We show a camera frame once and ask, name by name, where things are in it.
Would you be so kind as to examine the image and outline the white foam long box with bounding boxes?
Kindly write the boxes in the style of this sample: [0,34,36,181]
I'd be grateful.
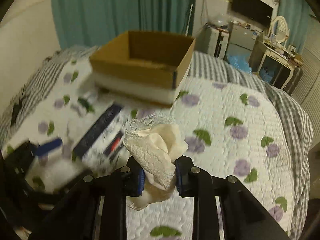
[72,104,127,167]

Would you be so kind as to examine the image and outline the teal curtain left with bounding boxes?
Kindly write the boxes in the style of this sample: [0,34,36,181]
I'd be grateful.
[51,0,195,49]

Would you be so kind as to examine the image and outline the grey checkered bedsheet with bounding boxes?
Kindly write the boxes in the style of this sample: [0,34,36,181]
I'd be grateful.
[1,46,313,239]

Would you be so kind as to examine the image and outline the white louvered wardrobe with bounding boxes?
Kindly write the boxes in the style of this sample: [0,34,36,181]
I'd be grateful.
[291,39,320,140]

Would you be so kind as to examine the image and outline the white dressing table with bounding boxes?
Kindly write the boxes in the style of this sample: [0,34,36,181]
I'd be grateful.
[248,41,302,95]

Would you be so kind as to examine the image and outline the black wall television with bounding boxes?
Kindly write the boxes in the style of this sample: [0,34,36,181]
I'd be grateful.
[231,0,273,27]

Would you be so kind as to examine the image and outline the white floral quilt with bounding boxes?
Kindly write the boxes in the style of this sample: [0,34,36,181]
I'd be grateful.
[4,59,294,239]

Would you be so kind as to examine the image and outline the teal curtain right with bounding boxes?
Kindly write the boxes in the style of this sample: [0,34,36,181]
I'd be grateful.
[278,0,311,54]

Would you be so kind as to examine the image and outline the silver mini fridge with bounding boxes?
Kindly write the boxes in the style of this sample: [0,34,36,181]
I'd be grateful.
[226,24,257,56]

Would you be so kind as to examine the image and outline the oval vanity mirror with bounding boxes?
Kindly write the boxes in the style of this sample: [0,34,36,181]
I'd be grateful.
[269,16,290,43]

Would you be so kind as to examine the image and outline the cream lace cloth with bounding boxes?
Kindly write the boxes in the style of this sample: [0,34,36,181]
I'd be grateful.
[124,114,188,211]

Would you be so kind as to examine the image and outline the brown cardboard box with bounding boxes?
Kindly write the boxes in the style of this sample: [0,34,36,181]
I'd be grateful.
[89,30,195,106]

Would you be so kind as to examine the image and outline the teal curtain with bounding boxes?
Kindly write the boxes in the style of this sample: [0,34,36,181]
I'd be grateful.
[51,0,195,49]
[278,0,311,54]

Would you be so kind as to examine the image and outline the black cable bundle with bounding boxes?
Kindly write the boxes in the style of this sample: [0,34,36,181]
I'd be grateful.
[10,86,29,128]

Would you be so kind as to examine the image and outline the white green socks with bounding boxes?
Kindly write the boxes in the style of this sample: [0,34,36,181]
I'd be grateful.
[70,91,99,117]

